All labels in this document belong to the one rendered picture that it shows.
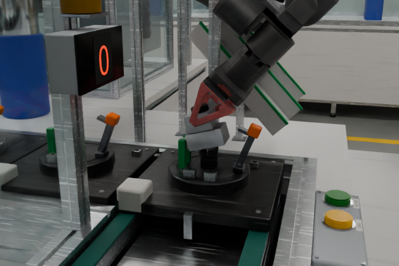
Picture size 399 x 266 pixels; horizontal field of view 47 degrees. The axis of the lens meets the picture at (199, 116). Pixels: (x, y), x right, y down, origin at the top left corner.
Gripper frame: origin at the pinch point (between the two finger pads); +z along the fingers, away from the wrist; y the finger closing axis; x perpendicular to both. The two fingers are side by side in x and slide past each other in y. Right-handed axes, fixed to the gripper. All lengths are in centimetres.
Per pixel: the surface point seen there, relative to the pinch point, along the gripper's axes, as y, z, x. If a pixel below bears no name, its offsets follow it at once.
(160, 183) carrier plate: 4.6, 11.9, 3.0
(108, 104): -78, 54, -28
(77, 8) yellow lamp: 21.5, -8.1, -19.2
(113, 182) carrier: 6.5, 17.1, -2.8
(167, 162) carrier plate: -4.2, 13.2, 1.6
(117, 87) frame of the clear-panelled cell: -85, 51, -31
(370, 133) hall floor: -342, 41, 118
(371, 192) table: -26.2, -4.3, 38.2
